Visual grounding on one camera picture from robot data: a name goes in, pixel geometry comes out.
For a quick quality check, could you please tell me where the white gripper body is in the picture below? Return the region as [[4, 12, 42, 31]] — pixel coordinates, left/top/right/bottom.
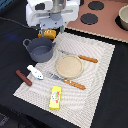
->
[[26, 0, 80, 34]]

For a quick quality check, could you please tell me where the yellow toy bread loaf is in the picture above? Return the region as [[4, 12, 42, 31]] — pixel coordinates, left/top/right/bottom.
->
[[37, 29, 57, 40]]

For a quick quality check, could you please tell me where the white toy fish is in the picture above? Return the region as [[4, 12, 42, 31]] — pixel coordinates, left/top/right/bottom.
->
[[27, 65, 43, 80]]

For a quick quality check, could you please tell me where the yellow butter box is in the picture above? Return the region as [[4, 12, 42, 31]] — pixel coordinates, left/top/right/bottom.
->
[[49, 86, 62, 110]]

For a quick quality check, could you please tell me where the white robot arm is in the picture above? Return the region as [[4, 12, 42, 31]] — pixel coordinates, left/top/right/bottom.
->
[[26, 0, 80, 35]]

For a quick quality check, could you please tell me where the grey pot on mat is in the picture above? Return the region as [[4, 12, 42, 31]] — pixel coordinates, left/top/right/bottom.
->
[[23, 37, 55, 63]]

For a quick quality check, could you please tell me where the pink toy stove board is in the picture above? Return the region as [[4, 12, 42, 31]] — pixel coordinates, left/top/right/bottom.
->
[[67, 0, 128, 43]]

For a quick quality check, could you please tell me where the beige round plate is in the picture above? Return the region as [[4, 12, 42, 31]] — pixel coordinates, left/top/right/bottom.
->
[[56, 55, 83, 79]]

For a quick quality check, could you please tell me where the brown toy sausage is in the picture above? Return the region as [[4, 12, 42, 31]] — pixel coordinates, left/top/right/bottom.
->
[[16, 70, 32, 86]]

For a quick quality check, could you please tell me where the white woven placemat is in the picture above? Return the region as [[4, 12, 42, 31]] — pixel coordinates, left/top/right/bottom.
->
[[14, 33, 115, 128]]

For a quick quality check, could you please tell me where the beige bowl on stove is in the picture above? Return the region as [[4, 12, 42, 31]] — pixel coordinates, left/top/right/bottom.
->
[[119, 5, 128, 30]]

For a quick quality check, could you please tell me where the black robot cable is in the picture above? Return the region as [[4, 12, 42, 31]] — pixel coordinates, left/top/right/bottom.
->
[[0, 15, 38, 31]]

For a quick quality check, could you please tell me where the fork with orange handle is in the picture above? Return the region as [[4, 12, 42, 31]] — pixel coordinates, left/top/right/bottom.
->
[[45, 72, 86, 90]]

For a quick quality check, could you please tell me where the knife with orange handle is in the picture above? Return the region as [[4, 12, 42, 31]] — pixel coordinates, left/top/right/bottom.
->
[[59, 50, 98, 63]]

